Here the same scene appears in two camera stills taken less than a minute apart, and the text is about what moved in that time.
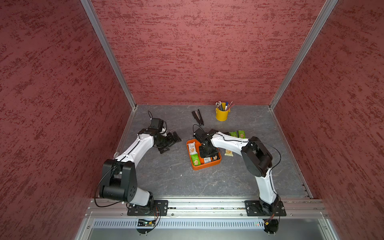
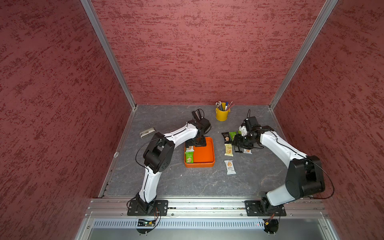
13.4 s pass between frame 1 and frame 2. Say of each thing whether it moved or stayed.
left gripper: moved
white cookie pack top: moved
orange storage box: moved
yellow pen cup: stayed
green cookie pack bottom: moved
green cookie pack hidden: stayed
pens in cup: stayed
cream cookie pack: stayed
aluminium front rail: stayed
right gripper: moved
